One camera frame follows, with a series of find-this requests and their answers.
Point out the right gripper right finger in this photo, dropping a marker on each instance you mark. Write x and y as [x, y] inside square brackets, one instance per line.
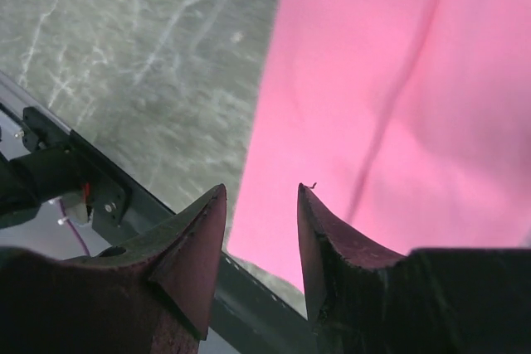
[342, 288]

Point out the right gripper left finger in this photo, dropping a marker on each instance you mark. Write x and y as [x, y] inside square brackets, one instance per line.
[153, 293]

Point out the pink t shirt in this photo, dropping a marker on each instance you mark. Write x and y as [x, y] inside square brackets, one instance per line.
[410, 119]

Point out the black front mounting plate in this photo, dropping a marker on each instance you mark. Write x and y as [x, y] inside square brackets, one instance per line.
[245, 313]

